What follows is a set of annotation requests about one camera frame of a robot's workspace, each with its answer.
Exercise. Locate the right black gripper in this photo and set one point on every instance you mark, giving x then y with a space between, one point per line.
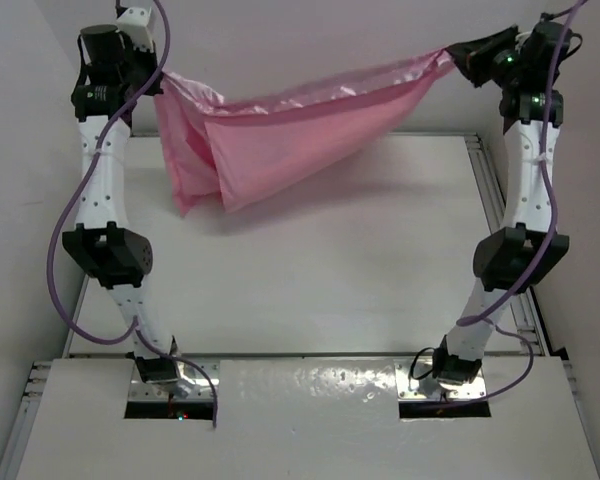
473 56

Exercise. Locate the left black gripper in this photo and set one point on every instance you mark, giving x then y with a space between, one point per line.
127 49

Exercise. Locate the pink satin pillowcase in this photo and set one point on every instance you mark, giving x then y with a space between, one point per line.
246 151

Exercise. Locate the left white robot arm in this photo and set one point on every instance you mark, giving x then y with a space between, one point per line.
101 241

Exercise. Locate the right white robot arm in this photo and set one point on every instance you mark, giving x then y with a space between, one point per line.
527 245

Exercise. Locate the white front cover board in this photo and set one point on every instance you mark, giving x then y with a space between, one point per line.
302 419

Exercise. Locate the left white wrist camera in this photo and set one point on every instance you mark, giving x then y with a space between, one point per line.
137 23

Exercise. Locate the aluminium table frame rail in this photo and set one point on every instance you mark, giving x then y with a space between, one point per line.
490 166

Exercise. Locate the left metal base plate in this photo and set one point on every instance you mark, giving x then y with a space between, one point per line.
193 400

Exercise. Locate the metal base plate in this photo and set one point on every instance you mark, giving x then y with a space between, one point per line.
421 396
193 400

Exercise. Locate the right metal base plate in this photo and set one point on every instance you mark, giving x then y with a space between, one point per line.
421 396

